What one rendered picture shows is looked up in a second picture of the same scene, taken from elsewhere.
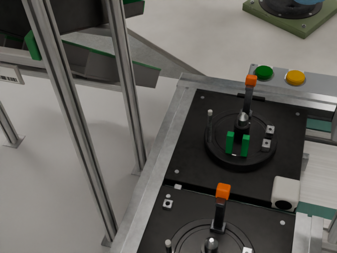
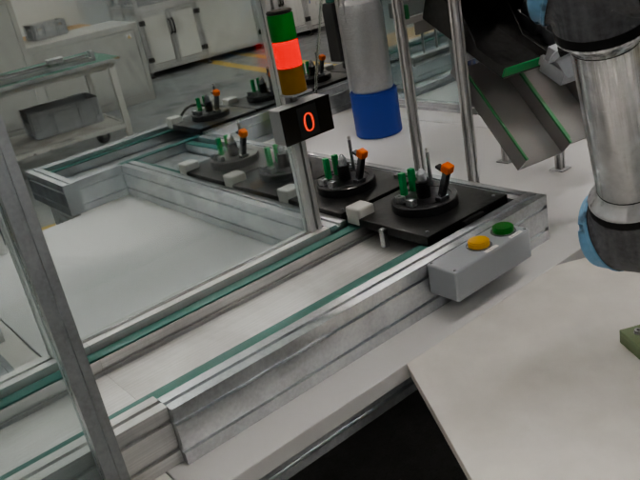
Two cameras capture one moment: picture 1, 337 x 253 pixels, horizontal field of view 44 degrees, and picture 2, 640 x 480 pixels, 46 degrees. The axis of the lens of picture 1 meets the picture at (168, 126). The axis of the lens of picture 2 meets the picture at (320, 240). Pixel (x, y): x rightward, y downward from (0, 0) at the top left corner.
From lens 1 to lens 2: 1.89 m
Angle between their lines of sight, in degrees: 93
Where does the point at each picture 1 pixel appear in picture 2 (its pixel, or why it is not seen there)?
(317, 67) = (544, 334)
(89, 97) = not seen: hidden behind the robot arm
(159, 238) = (380, 174)
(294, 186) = (356, 207)
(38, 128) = (569, 176)
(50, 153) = (531, 182)
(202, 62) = not seen: hidden behind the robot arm
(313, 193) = (362, 250)
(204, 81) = (521, 203)
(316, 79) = (467, 256)
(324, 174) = (370, 259)
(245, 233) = (350, 197)
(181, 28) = not seen: outside the picture
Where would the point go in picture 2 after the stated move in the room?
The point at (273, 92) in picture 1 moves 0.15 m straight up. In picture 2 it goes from (470, 231) to (462, 157)
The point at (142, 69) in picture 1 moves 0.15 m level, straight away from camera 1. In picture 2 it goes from (502, 130) to (574, 127)
